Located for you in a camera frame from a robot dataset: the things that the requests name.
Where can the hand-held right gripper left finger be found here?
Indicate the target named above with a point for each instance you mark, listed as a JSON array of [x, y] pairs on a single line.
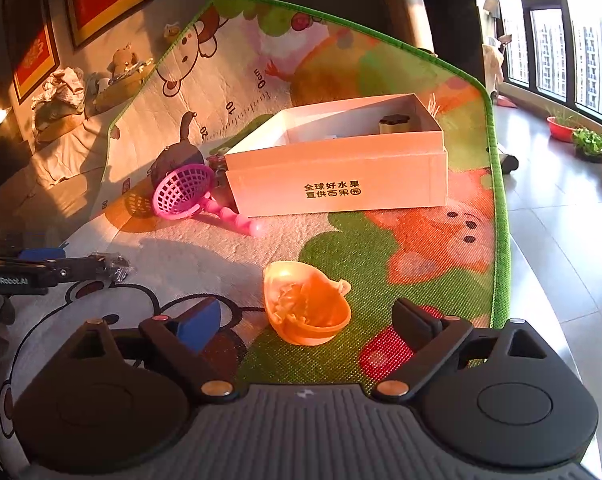
[[201, 327]]

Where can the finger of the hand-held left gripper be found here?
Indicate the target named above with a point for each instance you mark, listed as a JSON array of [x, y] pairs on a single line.
[[38, 254], [76, 267]]

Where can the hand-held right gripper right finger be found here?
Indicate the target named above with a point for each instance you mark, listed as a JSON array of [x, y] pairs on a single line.
[[410, 330]]

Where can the clear plastic wrapper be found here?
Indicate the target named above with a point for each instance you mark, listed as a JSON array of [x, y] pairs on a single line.
[[117, 266]]

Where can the orange toy bowl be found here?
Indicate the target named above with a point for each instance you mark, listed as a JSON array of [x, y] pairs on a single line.
[[306, 317]]

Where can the pink toy strainer scoop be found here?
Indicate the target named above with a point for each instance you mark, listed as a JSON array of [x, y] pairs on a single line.
[[181, 191]]

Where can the black plush cat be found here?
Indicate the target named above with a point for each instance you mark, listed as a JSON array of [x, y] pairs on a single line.
[[173, 160]]

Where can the pink cardboard box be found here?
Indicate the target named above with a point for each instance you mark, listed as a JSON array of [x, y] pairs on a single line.
[[331, 180]]

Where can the beige blanket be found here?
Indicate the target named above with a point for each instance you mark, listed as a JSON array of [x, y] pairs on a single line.
[[46, 160]]

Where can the crumpled white cloth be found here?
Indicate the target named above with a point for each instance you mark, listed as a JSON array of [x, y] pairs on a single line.
[[61, 87]]

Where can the yellow plush cushion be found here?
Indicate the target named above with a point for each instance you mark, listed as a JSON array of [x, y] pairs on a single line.
[[113, 92]]

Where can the beige toy block dark top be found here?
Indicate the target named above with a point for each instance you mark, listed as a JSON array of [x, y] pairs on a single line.
[[396, 125]]

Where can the brown plush bear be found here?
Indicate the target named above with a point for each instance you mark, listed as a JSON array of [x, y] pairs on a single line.
[[126, 60]]

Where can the red basin with plant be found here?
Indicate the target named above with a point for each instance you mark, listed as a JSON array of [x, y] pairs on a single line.
[[563, 130]]

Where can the small white plush toy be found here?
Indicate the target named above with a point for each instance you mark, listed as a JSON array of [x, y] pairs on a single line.
[[172, 32]]

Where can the dark pot green plants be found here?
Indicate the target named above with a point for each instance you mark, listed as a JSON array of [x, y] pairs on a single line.
[[591, 147]]

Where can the cartoon printed play mat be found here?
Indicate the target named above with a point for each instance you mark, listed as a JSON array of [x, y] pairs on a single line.
[[331, 75]]

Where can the hanging clothes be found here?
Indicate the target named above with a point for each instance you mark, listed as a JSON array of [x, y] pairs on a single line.
[[493, 67]]

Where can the black framed window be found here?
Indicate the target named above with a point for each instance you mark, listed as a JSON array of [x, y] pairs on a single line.
[[571, 35]]

